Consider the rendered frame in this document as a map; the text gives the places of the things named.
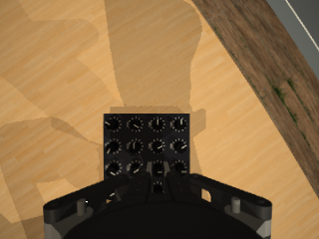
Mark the black knob box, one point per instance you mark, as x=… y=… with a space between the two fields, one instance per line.
x=134 y=139

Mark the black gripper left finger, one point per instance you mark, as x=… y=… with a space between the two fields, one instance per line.
x=63 y=213

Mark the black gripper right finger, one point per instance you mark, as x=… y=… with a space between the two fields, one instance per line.
x=253 y=210

